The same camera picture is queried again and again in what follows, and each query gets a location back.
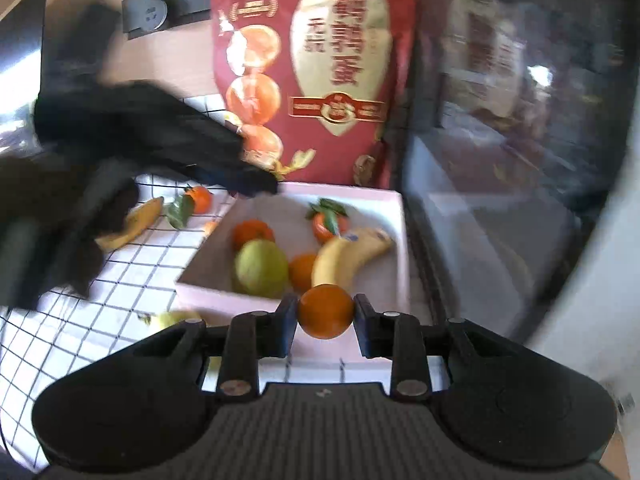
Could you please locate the pink gift box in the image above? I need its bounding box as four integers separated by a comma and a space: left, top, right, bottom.
174, 181, 413, 367

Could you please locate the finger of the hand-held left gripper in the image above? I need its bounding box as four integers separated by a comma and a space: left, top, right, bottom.
125, 82, 279, 198

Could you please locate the black wall socket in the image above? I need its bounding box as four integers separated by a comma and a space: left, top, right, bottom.
121, 0, 213, 42

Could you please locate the dark monitor screen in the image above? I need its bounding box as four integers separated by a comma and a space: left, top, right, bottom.
0, 0, 50, 158

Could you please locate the person's left hand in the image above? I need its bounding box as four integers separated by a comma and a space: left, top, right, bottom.
50, 180, 140, 297

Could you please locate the white microwave oven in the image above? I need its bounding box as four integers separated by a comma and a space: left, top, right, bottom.
385, 0, 640, 386

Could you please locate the red snack bag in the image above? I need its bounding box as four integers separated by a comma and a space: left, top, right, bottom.
210, 0, 421, 188

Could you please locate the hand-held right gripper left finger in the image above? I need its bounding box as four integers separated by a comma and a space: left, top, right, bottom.
132, 294, 300, 397

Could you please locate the banana with blue sticker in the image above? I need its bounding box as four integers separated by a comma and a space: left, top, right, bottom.
311, 226, 396, 295

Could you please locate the tangerine with leaves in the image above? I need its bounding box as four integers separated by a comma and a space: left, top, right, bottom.
165, 185, 213, 231
306, 198, 350, 246

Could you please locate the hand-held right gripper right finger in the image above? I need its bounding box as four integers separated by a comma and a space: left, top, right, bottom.
352, 294, 518, 397

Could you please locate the green pear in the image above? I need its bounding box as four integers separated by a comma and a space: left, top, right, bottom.
234, 239, 291, 299
139, 310, 203, 332

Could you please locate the spotted banana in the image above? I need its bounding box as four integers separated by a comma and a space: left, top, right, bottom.
94, 196, 165, 252

